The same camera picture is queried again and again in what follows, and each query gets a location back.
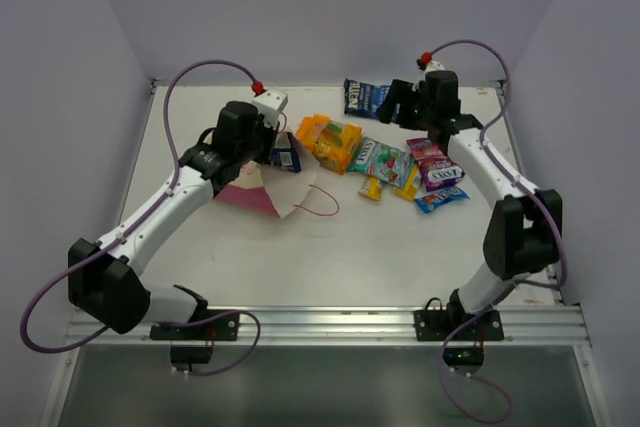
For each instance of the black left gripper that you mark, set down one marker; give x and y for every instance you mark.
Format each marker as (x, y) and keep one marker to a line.
(267, 142)

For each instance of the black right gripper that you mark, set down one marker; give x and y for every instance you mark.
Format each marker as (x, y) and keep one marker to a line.
(400, 93)

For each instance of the dark blue snack packet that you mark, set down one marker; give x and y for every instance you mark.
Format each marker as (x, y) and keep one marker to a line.
(286, 159)

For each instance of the purple fox's berries candy bag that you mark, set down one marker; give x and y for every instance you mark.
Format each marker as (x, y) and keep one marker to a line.
(437, 170)

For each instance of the pink and cream paper bag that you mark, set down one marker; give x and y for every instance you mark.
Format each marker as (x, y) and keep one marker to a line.
(271, 191)

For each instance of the dark blue chips bag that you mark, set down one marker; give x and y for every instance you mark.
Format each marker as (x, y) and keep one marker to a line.
(363, 100)

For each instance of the teal fox's mint candy bag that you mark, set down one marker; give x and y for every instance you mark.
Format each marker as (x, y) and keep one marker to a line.
(381, 161)

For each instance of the yellow snack bar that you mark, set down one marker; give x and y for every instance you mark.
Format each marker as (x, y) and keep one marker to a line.
(411, 186)
(371, 188)

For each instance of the orange snack bag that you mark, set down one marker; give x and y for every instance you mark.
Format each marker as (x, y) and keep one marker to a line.
(332, 143)

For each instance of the blue m&m's packet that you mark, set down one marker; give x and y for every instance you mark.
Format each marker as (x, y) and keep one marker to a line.
(434, 200)

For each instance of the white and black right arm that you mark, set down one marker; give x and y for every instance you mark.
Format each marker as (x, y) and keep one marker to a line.
(524, 231)

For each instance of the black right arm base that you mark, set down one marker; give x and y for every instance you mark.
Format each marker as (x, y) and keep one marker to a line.
(435, 325)

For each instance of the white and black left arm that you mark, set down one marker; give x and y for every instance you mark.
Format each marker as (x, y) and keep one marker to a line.
(105, 280)

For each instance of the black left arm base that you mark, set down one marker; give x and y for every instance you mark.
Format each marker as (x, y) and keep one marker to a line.
(206, 325)

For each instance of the left black controller box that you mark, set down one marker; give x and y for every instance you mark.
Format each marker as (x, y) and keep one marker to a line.
(186, 357)

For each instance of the black controller box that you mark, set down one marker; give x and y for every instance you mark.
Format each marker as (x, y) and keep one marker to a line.
(464, 358)
(186, 357)

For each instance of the right black controller box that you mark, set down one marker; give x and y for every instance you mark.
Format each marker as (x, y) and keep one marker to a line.
(464, 358)

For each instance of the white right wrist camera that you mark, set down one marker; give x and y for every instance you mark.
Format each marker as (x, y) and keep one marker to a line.
(428, 67)

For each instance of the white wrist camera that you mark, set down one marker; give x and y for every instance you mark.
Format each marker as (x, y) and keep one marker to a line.
(428, 67)
(271, 103)

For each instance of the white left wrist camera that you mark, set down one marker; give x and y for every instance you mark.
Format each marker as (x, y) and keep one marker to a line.
(271, 103)

